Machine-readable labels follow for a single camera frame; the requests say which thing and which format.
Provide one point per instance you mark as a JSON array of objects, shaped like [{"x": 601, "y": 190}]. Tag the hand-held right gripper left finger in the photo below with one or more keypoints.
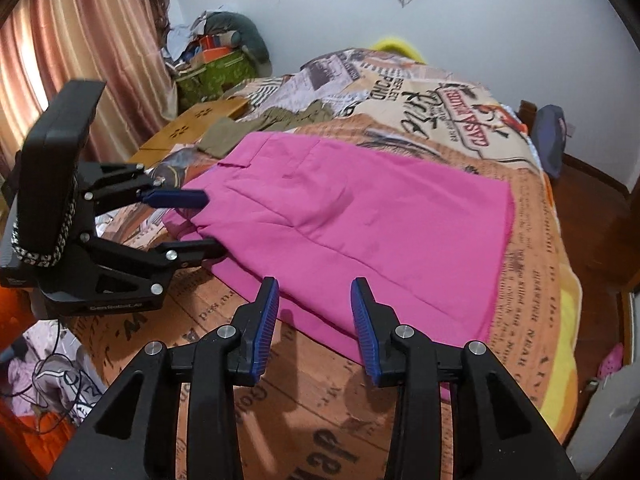
[{"x": 265, "y": 320}]

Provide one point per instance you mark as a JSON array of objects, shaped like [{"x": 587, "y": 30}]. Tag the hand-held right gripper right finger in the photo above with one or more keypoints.
[{"x": 365, "y": 330}]

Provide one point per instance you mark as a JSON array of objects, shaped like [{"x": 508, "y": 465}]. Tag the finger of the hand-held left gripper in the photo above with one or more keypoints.
[
  {"x": 180, "y": 199},
  {"x": 200, "y": 250}
]

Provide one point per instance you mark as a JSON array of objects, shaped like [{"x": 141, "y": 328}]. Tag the pink pants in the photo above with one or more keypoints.
[{"x": 375, "y": 210}]

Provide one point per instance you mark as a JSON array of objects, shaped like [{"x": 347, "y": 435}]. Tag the olive green pants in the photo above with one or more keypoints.
[{"x": 225, "y": 135}]

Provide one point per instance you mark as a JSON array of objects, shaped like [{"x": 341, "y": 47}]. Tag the mustard yellow box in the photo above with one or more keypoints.
[{"x": 185, "y": 127}]

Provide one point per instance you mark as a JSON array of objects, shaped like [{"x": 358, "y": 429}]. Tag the green patterned storage bag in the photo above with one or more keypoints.
[{"x": 220, "y": 72}]

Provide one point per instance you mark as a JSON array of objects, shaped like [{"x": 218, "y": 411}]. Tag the orange cardboard box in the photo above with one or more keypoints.
[{"x": 217, "y": 51}]

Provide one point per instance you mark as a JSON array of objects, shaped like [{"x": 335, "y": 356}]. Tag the light crumpled cloth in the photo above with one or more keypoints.
[{"x": 177, "y": 37}]

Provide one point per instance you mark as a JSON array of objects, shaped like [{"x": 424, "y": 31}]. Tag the striped brown curtain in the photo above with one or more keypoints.
[{"x": 75, "y": 20}]

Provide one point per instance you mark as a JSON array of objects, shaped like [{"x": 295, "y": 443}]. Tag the grey plush pillow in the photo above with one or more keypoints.
[{"x": 250, "y": 35}]

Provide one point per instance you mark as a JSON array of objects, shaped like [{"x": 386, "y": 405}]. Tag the white pink cloth pile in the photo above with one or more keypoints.
[{"x": 30, "y": 370}]

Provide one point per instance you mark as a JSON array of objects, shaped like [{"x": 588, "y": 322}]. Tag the printed newspaper pattern blanket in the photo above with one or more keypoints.
[{"x": 450, "y": 110}]

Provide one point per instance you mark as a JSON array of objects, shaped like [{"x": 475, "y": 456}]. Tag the pink slipper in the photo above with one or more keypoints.
[{"x": 612, "y": 360}]

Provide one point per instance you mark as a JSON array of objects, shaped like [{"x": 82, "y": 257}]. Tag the white plastic appliance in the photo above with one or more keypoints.
[{"x": 605, "y": 420}]

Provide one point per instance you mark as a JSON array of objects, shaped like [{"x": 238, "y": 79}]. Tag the yellow foam tube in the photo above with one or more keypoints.
[{"x": 395, "y": 42}]

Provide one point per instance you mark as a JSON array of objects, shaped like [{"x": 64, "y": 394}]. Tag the blue grey bag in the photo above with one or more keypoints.
[{"x": 547, "y": 135}]

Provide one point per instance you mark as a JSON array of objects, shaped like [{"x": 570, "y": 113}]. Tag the brown wooden bed post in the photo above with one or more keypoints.
[{"x": 527, "y": 112}]

